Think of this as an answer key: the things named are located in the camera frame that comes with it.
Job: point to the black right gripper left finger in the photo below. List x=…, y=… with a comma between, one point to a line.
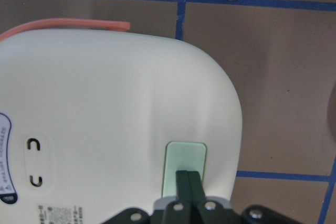
x=179, y=210

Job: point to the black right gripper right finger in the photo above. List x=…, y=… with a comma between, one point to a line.
x=203, y=209

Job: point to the white rice cooker orange handle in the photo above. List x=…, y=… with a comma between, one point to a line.
x=96, y=121

